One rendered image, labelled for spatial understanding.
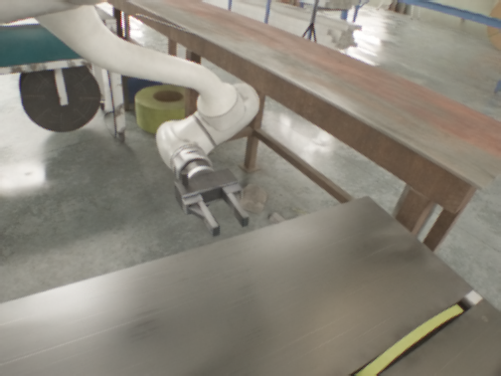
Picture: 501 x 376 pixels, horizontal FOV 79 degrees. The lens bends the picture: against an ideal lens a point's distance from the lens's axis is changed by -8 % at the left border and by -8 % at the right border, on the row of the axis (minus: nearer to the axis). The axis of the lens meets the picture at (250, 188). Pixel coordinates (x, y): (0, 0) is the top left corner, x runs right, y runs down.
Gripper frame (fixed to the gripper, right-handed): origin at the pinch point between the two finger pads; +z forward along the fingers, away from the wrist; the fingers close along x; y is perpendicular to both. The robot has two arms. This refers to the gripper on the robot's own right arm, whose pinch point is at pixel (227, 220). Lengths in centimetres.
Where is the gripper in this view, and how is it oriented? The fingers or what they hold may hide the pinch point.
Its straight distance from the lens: 65.8
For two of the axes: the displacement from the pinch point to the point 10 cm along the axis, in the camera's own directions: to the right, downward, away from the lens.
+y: 0.7, -7.8, -6.2
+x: 8.8, -2.5, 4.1
